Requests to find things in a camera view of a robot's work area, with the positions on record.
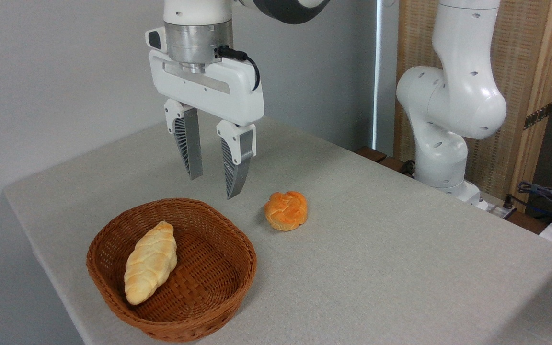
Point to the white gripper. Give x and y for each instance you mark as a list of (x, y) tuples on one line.
[(237, 98)]

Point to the round orange braided bread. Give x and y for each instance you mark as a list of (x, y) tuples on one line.
[(285, 211)]

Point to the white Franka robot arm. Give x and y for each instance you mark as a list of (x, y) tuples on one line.
[(453, 96)]

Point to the brown woven wicker basket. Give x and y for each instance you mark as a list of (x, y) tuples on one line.
[(209, 268)]

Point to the long pale braided bread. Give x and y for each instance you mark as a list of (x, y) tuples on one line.
[(151, 263)]

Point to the wooden woven folding screen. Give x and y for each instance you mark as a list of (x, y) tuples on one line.
[(520, 57)]

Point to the metal screen hinge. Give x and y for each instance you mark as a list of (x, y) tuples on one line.
[(538, 115)]

